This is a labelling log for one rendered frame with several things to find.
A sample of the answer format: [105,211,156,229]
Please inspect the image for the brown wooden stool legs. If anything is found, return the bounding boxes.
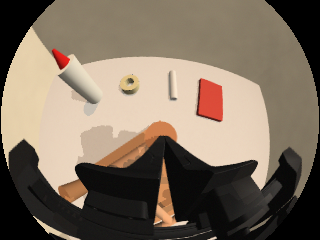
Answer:
[58,121,178,227]

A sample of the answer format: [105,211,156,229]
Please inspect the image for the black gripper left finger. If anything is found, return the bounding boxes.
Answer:
[75,135,165,223]

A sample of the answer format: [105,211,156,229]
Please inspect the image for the flat red rectangular block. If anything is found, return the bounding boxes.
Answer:
[196,78,223,122]

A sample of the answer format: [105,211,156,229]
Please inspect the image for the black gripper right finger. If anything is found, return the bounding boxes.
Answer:
[164,136,258,222]

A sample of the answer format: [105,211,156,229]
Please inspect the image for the brown wooden stool seat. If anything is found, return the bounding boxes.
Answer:
[95,129,174,216]

